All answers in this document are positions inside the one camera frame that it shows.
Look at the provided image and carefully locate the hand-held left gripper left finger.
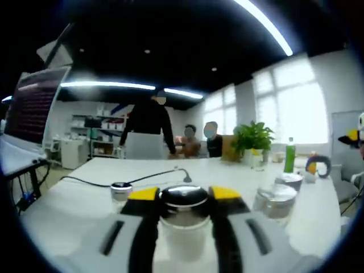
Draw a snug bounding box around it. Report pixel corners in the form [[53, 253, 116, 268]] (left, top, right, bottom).
[[53, 187, 160, 273]]

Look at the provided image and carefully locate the black cable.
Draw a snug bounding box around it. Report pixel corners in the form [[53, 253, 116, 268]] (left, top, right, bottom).
[[61, 168, 192, 188]]

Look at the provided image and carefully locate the brown cardboard box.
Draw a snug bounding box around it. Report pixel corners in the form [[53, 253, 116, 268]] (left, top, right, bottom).
[[221, 135, 242, 163]]

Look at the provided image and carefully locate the tall glass seasoning bottle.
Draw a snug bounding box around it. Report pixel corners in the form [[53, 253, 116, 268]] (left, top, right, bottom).
[[274, 172, 304, 193], [253, 183, 298, 228]]

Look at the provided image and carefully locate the bright window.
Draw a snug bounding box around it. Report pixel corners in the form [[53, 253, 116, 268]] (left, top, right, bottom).
[[252, 59, 330, 146], [203, 84, 238, 130]]

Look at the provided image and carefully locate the white low cabinet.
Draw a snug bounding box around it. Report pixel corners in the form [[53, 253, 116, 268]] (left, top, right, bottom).
[[61, 139, 86, 170]]

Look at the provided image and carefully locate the ceiling air conditioner panel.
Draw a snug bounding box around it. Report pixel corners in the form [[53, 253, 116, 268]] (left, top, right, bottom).
[[36, 38, 75, 69]]

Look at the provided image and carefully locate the ceiling light strip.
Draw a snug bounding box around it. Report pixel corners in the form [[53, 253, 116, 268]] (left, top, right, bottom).
[[60, 81, 204, 100], [232, 0, 294, 57]]

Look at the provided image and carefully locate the shelving unit with white bins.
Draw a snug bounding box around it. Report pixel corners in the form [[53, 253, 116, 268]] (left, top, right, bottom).
[[71, 113, 131, 157]]

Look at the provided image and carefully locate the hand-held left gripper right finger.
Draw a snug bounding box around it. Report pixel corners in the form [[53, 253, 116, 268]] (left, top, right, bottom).
[[208, 185, 322, 273]]

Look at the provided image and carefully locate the small glass seasoning bottle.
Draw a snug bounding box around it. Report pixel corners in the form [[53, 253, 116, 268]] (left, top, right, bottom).
[[157, 184, 213, 262], [110, 181, 134, 213]]

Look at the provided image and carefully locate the green drink bottle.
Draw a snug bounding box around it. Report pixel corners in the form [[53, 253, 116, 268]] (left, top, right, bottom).
[[283, 137, 296, 173]]

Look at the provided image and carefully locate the white laptop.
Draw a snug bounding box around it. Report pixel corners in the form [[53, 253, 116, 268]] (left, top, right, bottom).
[[0, 67, 72, 176]]

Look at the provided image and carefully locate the potted green plant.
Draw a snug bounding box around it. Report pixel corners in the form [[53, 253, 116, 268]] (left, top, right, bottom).
[[231, 121, 275, 168]]

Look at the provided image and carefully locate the white mesh office chair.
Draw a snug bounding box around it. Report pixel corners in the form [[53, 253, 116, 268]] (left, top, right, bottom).
[[125, 132, 164, 160]]

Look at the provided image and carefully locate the dark arched yellow device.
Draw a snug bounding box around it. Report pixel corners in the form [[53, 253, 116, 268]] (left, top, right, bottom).
[[305, 153, 333, 179]]

